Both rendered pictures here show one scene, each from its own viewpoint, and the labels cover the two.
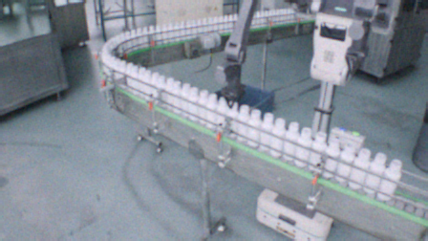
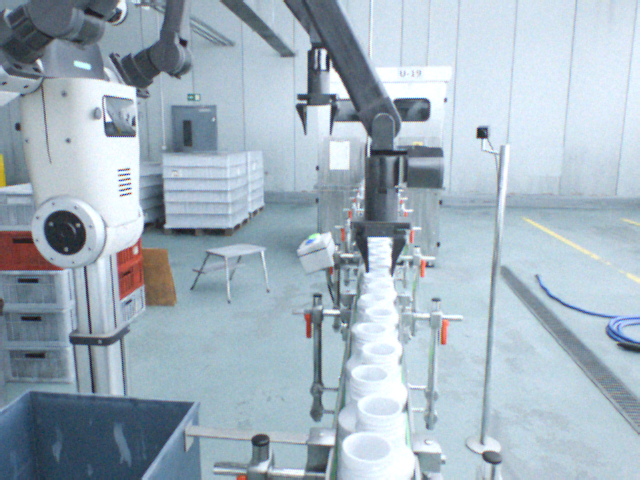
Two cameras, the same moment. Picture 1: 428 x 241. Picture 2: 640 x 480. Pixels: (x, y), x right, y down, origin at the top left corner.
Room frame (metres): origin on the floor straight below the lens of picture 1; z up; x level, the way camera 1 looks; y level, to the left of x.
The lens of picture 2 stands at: (1.62, 0.80, 1.38)
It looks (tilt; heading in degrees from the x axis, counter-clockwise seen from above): 11 degrees down; 245
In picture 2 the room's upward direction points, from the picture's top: straight up
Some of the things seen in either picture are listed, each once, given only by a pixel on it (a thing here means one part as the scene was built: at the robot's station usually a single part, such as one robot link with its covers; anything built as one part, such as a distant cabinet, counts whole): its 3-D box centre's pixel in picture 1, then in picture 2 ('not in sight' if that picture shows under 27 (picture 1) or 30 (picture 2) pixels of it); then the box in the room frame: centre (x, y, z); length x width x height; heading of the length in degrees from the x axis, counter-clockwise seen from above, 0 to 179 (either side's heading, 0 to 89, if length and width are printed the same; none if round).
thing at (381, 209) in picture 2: (233, 82); (381, 208); (1.16, 0.07, 1.27); 0.10 x 0.07 x 0.07; 148
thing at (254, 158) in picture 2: not in sight; (231, 182); (-0.98, -8.49, 0.59); 1.25 x 1.03 x 1.17; 59
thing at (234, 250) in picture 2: not in sight; (228, 269); (0.41, -3.67, 0.21); 0.61 x 0.47 x 0.41; 111
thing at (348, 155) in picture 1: (346, 162); not in sight; (0.88, -0.38, 1.08); 0.06 x 0.06 x 0.17
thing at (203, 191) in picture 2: not in sight; (208, 191); (-0.22, -7.09, 0.59); 1.24 x 1.03 x 1.17; 60
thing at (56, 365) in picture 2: not in sight; (62, 344); (1.78, -2.62, 0.11); 0.61 x 0.41 x 0.22; 64
